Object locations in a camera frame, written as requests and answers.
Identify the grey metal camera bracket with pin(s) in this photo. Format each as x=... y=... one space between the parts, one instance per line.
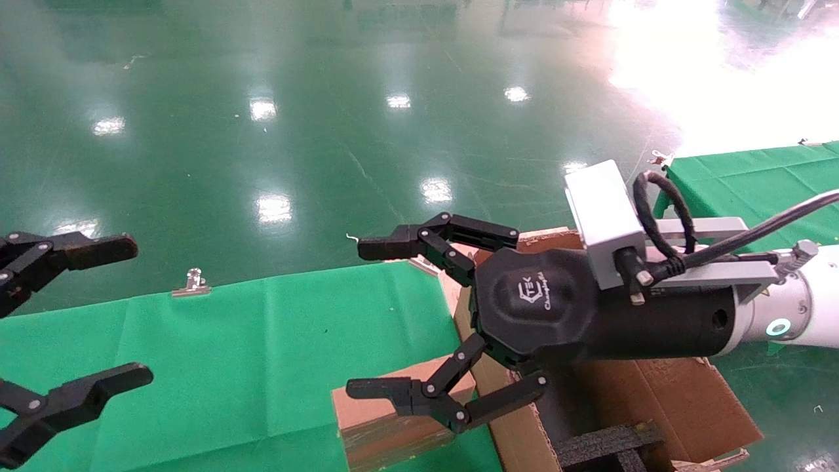
x=708 y=275

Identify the small cardboard box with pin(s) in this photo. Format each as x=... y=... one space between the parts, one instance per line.
x=373 y=432

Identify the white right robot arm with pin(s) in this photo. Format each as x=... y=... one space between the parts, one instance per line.
x=813 y=301

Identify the large green table cloth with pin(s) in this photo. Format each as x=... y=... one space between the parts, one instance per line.
x=229 y=367

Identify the large open brown carton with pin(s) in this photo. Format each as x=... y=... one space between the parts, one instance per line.
x=688 y=400

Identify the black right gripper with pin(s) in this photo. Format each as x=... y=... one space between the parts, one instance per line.
x=544 y=308

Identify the black slotted foam insert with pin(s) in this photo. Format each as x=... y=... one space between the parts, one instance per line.
x=603 y=446

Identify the small green table cloth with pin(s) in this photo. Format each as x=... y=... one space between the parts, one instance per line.
x=741 y=183

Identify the silver metal binder clip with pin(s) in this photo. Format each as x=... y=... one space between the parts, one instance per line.
x=659 y=157
x=807 y=141
x=426 y=265
x=191 y=287

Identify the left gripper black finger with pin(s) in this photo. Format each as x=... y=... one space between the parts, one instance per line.
x=98 y=387
x=98 y=249

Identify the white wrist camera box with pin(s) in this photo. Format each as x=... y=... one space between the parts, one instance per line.
x=603 y=210

